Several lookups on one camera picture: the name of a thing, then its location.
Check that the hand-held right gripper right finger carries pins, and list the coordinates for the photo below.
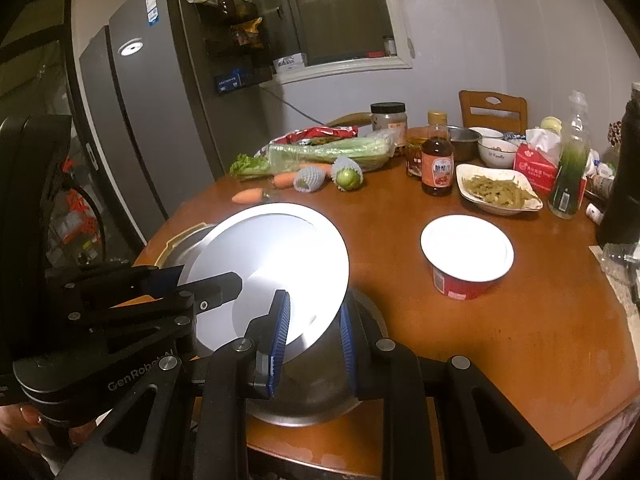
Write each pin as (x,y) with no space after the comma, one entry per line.
(347,355)

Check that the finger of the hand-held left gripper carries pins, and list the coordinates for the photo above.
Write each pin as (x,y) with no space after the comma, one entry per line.
(167,275)
(215,292)

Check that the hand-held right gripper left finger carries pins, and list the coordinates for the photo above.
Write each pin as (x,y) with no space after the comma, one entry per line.
(277,345)

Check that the round metal pan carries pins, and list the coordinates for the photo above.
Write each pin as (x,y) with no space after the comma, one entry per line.
(192,245)

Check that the stainless steel bowl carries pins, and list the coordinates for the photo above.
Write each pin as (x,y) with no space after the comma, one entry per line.
(280,260)

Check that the person's left hand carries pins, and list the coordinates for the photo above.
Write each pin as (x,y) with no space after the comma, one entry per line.
(20,422)

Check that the large carrot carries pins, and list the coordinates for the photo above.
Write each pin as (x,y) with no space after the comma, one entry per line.
(247,195)

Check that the glass door display cabinet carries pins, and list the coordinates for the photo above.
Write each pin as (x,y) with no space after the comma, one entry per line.
(40,85)

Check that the medium carrot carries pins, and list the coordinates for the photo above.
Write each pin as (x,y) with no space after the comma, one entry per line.
(285,179)

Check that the grey refrigerator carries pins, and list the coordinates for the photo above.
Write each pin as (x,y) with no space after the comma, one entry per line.
(150,135)

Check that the green fruit in foam net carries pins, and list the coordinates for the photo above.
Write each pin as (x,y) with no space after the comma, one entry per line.
(309,180)
(347,176)

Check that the red instant noodle cup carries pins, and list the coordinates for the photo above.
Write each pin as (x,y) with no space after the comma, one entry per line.
(465,260)

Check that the small carrot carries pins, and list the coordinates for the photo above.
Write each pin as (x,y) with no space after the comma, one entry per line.
(315,166)

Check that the celery bunch in plastic bag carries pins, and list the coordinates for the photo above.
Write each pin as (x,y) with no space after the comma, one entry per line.
(325,152)

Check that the red snack bag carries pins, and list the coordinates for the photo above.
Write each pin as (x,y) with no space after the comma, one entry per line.
(310,135)

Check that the brown sauce bottle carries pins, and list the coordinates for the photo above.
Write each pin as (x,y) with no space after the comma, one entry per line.
(437,170)

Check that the blue box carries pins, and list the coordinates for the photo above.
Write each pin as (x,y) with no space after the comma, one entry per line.
(240,81)

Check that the chili sauce jar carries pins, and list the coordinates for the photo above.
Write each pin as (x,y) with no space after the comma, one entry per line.
(415,157)

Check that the round back wooden chair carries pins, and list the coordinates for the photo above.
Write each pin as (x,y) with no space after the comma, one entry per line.
(350,120)

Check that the white plate of green beans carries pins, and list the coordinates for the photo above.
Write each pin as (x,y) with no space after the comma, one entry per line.
(500,190)

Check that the clear plastic jar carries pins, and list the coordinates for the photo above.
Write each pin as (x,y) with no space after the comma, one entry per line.
(389,122)

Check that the small steel pot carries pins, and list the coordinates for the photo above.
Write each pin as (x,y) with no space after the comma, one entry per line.
(464,144)

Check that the white box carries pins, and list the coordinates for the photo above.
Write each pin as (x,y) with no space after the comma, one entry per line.
(289,62)

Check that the white printed bowl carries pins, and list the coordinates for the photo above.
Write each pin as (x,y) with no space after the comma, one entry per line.
(497,154)

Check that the orange snack bag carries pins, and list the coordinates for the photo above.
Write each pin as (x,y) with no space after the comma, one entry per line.
(246,32)

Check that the plain white bowl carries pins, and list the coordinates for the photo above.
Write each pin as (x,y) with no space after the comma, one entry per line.
(487,133)

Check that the red tissue pack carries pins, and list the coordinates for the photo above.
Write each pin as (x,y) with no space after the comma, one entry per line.
(535,165)

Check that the blue patterned bowl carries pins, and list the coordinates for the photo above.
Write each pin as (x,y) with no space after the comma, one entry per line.
(514,139)

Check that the person's pink clothing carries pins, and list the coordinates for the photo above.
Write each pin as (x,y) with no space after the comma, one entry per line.
(612,445)

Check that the clear bottle with green liquid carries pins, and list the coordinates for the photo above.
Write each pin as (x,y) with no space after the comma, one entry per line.
(567,180)

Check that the small white bottle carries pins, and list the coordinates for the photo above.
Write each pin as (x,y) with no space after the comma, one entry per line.
(595,214)

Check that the crumpled clear plastic bottle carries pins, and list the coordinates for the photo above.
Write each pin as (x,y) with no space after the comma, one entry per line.
(622,265)

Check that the small jar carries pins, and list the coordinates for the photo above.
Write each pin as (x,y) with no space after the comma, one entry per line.
(390,46)

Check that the dark window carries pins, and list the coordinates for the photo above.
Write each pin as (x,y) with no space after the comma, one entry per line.
(340,5)

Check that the black thermos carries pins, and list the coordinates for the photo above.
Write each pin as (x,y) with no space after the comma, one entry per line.
(622,180)

